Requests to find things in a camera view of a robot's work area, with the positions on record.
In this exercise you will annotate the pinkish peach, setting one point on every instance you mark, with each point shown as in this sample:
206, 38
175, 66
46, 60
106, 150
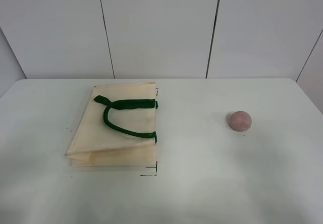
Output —
239, 121

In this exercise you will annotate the white linen bag green handles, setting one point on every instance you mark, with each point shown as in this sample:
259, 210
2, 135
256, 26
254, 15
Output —
118, 127

